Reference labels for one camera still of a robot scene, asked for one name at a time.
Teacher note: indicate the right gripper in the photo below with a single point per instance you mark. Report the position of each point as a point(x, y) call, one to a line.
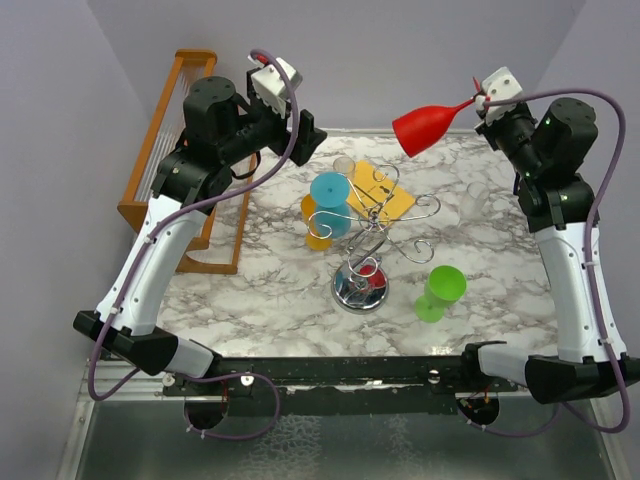
point(490, 130)

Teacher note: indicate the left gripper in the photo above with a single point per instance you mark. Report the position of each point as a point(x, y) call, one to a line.
point(308, 137)

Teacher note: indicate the blue plastic wine glass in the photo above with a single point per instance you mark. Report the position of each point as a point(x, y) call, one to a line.
point(332, 217)

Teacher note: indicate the red plastic wine glass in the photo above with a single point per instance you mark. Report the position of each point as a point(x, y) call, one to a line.
point(421, 128)

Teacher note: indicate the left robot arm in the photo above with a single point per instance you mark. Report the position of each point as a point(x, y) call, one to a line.
point(222, 128)

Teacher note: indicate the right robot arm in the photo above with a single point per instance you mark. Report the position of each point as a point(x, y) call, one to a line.
point(591, 359)

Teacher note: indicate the clear wine glass by book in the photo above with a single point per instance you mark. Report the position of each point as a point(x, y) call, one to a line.
point(345, 166)

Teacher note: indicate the clear wine glass right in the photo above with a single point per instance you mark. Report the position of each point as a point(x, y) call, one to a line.
point(473, 201)

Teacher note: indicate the yellow plastic wine glass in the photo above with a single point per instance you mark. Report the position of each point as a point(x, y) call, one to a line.
point(312, 239)

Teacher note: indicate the wooden dish rack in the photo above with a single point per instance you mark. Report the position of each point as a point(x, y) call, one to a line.
point(216, 249)

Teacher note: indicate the chrome wine glass rack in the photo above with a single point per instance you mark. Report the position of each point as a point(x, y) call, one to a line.
point(359, 284)

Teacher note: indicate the green plastic wine glass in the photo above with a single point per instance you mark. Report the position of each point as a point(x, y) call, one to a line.
point(444, 286)

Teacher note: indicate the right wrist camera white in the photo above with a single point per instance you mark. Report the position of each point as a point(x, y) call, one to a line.
point(499, 86)

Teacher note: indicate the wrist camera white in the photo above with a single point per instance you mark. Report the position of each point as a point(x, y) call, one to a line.
point(270, 87)
point(499, 86)

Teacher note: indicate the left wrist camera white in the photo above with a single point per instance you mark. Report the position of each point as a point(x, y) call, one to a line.
point(270, 87)

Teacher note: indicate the black mounting rail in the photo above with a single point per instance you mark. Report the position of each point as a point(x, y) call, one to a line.
point(328, 386)

